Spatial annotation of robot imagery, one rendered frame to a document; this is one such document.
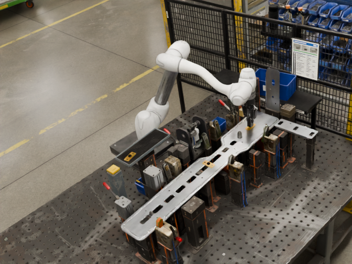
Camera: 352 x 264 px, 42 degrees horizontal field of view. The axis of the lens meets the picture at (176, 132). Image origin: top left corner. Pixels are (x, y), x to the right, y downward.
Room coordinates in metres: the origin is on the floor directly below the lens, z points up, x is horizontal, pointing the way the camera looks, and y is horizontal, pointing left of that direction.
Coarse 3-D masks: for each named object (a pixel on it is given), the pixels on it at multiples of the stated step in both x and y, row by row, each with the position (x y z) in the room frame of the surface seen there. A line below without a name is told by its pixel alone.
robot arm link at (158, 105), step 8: (176, 48) 2.92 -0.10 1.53; (184, 48) 2.95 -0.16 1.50; (184, 56) 2.91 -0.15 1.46; (168, 72) 2.98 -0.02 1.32; (176, 72) 2.98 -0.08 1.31; (168, 80) 2.99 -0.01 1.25; (160, 88) 3.03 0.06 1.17; (168, 88) 3.00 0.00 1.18; (160, 96) 3.03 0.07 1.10; (168, 96) 3.04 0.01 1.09; (152, 104) 3.05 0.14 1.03; (160, 104) 3.04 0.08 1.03; (168, 104) 3.08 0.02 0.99; (160, 112) 3.02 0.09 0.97; (160, 120) 3.00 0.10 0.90
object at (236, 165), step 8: (232, 168) 2.17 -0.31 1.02; (240, 168) 2.14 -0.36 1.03; (232, 176) 2.17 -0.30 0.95; (240, 176) 2.14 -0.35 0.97; (232, 184) 2.18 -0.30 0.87; (240, 184) 2.15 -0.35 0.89; (232, 192) 2.18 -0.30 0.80; (240, 192) 2.15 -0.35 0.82; (232, 200) 2.19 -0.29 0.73; (240, 200) 2.13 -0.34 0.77
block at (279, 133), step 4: (276, 132) 2.51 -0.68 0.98; (280, 132) 2.50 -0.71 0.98; (284, 132) 2.49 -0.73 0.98; (280, 136) 2.45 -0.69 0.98; (284, 136) 2.45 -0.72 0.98; (280, 140) 2.45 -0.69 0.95; (284, 140) 2.45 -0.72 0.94; (280, 144) 2.45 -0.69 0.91; (284, 144) 2.45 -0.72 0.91; (280, 148) 2.45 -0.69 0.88; (284, 148) 2.47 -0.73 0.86; (280, 152) 2.46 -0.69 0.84; (284, 152) 2.47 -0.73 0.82; (280, 156) 2.46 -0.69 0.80; (284, 156) 2.46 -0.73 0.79; (280, 160) 2.45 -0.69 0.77; (284, 160) 2.46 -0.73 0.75; (280, 164) 2.45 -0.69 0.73; (284, 164) 2.46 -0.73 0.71
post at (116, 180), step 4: (108, 172) 2.19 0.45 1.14; (116, 172) 2.18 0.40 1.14; (120, 172) 2.18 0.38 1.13; (108, 176) 2.18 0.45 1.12; (112, 176) 2.15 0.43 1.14; (116, 176) 2.16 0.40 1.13; (120, 176) 2.18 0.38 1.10; (112, 180) 2.16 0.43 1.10; (116, 180) 2.15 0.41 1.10; (120, 180) 2.17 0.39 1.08; (112, 184) 2.17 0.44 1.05; (116, 184) 2.15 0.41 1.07; (120, 184) 2.17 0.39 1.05; (112, 188) 2.19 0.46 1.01; (116, 188) 2.15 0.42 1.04; (120, 188) 2.17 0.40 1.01; (124, 188) 2.19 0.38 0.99; (116, 192) 2.17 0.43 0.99; (120, 192) 2.16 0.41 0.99; (124, 192) 2.18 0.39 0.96; (120, 196) 2.16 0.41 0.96; (124, 196) 2.18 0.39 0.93; (120, 220) 2.20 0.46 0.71
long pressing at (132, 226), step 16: (240, 128) 2.59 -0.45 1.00; (256, 128) 2.56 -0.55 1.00; (224, 144) 2.45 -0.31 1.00; (240, 144) 2.42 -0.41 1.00; (208, 160) 2.31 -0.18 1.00; (224, 160) 2.28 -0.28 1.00; (192, 176) 2.19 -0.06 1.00; (208, 176) 2.16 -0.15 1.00; (160, 192) 2.08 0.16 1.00; (176, 192) 2.06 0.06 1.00; (192, 192) 2.04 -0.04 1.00; (144, 208) 1.97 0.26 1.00; (176, 208) 1.93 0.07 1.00; (128, 224) 1.87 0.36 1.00; (144, 224) 1.85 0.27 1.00
